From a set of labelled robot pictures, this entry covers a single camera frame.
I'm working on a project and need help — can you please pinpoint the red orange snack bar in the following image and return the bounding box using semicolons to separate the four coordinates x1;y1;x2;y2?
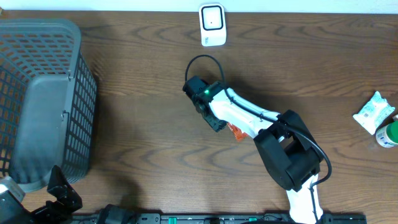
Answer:
227;123;248;142

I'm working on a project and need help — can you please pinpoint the teal wet wipes pack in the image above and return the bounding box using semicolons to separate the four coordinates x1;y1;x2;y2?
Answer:
353;91;395;135

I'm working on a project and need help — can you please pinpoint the green lid jar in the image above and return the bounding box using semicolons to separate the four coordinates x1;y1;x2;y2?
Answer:
376;121;398;148

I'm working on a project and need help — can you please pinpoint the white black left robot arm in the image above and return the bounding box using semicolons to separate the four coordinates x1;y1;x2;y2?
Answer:
30;166;137;224

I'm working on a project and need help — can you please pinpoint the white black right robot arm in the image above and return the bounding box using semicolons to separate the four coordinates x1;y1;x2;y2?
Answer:
183;76;323;223

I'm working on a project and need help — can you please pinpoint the white barcode scanner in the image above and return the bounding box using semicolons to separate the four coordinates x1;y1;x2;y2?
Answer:
199;3;227;47

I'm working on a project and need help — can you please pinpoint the grey plastic basket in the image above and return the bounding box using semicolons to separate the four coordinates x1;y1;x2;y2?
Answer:
1;19;97;192

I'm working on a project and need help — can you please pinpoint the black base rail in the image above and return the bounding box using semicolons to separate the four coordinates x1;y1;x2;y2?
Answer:
71;212;368;224

